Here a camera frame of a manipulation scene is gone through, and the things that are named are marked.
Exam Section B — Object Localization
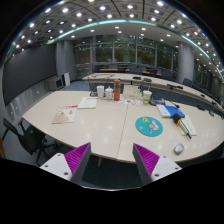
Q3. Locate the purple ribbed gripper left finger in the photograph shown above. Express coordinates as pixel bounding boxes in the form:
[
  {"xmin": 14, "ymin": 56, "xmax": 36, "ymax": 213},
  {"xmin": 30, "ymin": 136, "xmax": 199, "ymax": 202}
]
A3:
[{"xmin": 41, "ymin": 143, "xmax": 91, "ymax": 183}]

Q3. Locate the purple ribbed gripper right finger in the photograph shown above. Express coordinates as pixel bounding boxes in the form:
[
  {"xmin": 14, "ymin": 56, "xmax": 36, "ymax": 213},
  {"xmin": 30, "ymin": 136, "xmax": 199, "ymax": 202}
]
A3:
[{"xmin": 132, "ymin": 143, "xmax": 181, "ymax": 185}]

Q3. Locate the small grey computer mouse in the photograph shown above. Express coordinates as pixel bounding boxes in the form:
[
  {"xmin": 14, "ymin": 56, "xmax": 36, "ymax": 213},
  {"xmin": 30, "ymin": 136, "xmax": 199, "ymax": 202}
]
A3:
[{"xmin": 174, "ymin": 143, "xmax": 184, "ymax": 155}]

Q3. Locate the round teal mouse pad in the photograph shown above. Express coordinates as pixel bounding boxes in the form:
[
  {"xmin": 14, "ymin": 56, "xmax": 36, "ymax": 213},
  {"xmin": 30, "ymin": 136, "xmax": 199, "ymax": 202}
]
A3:
[{"xmin": 135, "ymin": 116, "xmax": 163, "ymax": 137}]

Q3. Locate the black office chair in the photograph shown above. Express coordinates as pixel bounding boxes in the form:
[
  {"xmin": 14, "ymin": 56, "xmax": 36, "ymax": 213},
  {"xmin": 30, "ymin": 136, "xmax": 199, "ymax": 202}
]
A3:
[{"xmin": 3, "ymin": 118, "xmax": 58, "ymax": 164}]

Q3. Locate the white notebook with pen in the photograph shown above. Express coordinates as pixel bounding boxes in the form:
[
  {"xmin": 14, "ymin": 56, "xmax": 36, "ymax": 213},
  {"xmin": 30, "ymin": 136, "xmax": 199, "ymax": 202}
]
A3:
[{"xmin": 179, "ymin": 115, "xmax": 197, "ymax": 136}]

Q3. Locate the white green booklet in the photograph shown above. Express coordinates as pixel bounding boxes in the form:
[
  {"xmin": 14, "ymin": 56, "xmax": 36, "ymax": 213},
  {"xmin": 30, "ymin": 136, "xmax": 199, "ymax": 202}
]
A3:
[{"xmin": 78, "ymin": 97, "xmax": 98, "ymax": 109}]

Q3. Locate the black pouch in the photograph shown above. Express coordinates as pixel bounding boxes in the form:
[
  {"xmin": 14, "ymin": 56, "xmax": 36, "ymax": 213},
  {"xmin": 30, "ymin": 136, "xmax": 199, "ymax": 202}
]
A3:
[{"xmin": 149, "ymin": 97, "xmax": 165, "ymax": 106}]

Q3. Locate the colourful leaflet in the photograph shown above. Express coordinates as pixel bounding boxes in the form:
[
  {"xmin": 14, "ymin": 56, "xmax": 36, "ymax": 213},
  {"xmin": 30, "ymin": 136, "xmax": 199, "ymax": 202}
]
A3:
[{"xmin": 119, "ymin": 98, "xmax": 140, "ymax": 106}]

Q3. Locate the green white drink cup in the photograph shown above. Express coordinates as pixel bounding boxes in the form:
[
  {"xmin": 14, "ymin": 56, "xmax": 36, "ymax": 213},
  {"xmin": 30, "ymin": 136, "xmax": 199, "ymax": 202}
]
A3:
[{"xmin": 142, "ymin": 90, "xmax": 152, "ymax": 104}]

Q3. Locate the white standing paper sheet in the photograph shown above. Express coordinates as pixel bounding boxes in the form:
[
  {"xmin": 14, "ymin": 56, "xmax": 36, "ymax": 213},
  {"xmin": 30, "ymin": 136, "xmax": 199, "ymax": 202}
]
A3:
[{"xmin": 123, "ymin": 85, "xmax": 142, "ymax": 100}]

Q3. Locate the white paper cup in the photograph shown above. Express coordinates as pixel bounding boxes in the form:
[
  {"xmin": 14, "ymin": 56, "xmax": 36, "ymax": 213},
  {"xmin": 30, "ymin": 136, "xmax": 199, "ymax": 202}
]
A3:
[{"xmin": 97, "ymin": 85, "xmax": 104, "ymax": 99}]

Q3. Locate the white lidded mug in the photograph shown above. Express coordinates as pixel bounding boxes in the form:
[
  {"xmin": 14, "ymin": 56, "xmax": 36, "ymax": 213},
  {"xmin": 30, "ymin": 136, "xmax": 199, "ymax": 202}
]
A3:
[{"xmin": 105, "ymin": 87, "xmax": 113, "ymax": 100}]

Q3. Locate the red orange water bottle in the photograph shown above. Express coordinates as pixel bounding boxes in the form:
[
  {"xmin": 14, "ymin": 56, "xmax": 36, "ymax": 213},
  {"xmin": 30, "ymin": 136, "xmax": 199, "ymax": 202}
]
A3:
[{"xmin": 114, "ymin": 79, "xmax": 121, "ymax": 101}]

